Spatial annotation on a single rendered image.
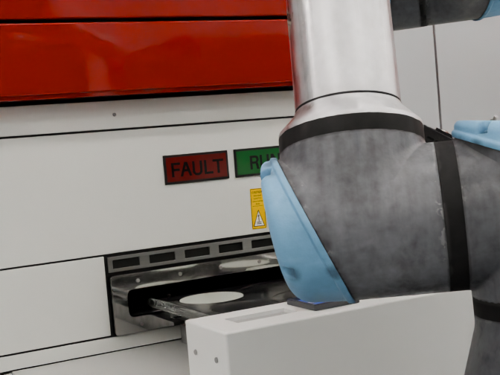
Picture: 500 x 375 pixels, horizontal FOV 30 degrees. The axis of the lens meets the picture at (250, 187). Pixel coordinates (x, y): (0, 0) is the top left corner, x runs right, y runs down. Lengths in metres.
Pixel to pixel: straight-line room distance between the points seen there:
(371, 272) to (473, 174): 0.10
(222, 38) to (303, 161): 0.85
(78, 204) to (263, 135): 0.35
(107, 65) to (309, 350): 0.67
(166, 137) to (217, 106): 0.11
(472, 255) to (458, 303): 0.36
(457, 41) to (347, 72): 3.14
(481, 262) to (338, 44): 0.20
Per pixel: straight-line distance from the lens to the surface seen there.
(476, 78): 3.91
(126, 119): 1.51
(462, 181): 0.68
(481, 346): 0.73
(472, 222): 0.68
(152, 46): 1.48
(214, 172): 1.57
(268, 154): 1.61
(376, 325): 0.98
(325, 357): 0.95
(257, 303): 1.38
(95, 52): 1.45
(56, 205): 1.47
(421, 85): 3.72
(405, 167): 0.69
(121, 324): 1.51
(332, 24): 0.74
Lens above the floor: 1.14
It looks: 3 degrees down
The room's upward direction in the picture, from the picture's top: 5 degrees counter-clockwise
